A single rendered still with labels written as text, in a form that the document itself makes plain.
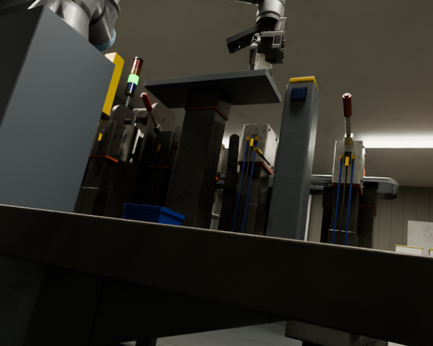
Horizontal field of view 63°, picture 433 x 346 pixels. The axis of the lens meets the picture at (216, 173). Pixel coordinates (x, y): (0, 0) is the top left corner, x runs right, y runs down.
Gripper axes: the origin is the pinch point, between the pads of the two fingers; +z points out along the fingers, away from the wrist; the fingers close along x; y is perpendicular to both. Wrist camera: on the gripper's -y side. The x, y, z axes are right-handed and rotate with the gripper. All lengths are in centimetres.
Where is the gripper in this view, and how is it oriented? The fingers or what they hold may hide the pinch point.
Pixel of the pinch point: (251, 84)
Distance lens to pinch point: 99.6
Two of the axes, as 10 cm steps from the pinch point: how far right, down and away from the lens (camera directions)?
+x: 2.8, 3.1, 9.1
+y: 9.4, 0.8, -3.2
